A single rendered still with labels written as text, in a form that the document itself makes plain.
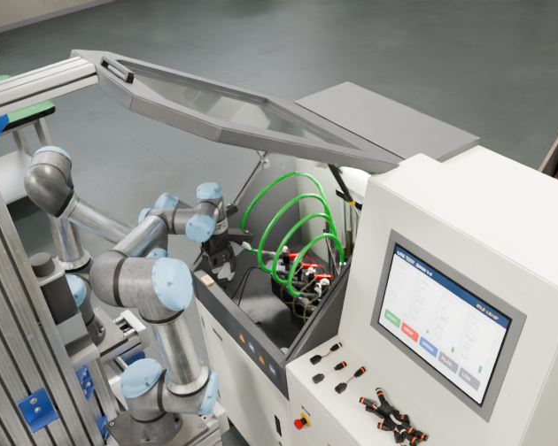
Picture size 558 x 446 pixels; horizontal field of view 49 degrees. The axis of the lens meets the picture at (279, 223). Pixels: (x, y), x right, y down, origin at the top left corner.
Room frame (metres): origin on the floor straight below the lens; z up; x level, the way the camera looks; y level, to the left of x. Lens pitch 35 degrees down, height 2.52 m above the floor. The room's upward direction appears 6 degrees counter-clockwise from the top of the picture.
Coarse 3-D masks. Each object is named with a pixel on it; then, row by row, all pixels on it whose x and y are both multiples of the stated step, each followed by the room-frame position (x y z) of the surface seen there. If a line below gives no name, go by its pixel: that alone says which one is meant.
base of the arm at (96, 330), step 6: (96, 318) 1.57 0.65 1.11; (90, 324) 1.53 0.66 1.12; (96, 324) 1.55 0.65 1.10; (102, 324) 1.57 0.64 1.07; (90, 330) 1.52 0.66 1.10; (96, 330) 1.53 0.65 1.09; (102, 330) 1.55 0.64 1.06; (90, 336) 1.51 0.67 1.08; (96, 336) 1.52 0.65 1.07; (102, 336) 1.53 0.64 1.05; (96, 342) 1.51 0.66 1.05
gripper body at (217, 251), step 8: (224, 232) 1.54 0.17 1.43; (208, 240) 1.52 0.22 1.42; (216, 240) 1.54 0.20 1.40; (200, 248) 1.56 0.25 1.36; (208, 248) 1.54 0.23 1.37; (216, 248) 1.54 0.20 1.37; (224, 248) 1.54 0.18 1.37; (232, 248) 1.55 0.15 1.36; (208, 256) 1.52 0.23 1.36; (216, 256) 1.51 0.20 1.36; (224, 256) 1.53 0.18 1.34; (216, 264) 1.52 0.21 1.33
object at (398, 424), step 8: (376, 392) 1.21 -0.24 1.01; (360, 400) 1.18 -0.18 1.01; (368, 400) 1.18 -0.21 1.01; (384, 400) 1.18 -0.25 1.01; (368, 408) 1.17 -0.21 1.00; (376, 408) 1.15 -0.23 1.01; (384, 408) 1.13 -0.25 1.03; (392, 408) 1.16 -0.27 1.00; (384, 416) 1.12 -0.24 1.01; (392, 416) 1.12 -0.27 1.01; (400, 416) 1.13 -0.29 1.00; (384, 424) 1.10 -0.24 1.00; (392, 424) 1.09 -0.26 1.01; (400, 424) 1.09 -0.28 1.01; (408, 424) 1.10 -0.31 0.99; (400, 432) 1.07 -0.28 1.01; (408, 432) 1.06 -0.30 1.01; (416, 432) 1.07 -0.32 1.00; (400, 440) 1.05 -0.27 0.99; (408, 440) 1.04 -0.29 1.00; (416, 440) 1.03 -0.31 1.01; (424, 440) 1.04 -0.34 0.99
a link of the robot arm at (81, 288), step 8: (72, 280) 1.59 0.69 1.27; (80, 280) 1.58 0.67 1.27; (72, 288) 1.55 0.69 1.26; (80, 288) 1.55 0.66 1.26; (88, 288) 1.60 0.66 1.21; (80, 296) 1.53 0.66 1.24; (88, 296) 1.57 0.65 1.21; (80, 304) 1.52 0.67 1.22; (88, 304) 1.55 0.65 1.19; (88, 312) 1.54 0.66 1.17; (88, 320) 1.53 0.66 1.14
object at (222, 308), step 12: (204, 276) 1.92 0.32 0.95; (204, 288) 1.88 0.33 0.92; (216, 288) 1.84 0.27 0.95; (204, 300) 1.90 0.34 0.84; (216, 300) 1.79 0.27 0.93; (228, 300) 1.76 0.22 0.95; (216, 312) 1.81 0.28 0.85; (228, 312) 1.71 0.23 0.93; (240, 312) 1.69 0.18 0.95; (228, 324) 1.73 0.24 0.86; (240, 324) 1.63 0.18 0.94; (252, 324) 1.62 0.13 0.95; (252, 336) 1.56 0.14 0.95; (264, 336) 1.55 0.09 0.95; (264, 348) 1.50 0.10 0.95; (276, 348) 1.49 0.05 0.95; (252, 360) 1.59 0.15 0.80; (264, 360) 1.51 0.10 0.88; (276, 360) 1.44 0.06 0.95; (264, 372) 1.52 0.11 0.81; (276, 372) 1.44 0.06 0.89; (276, 384) 1.45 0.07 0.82
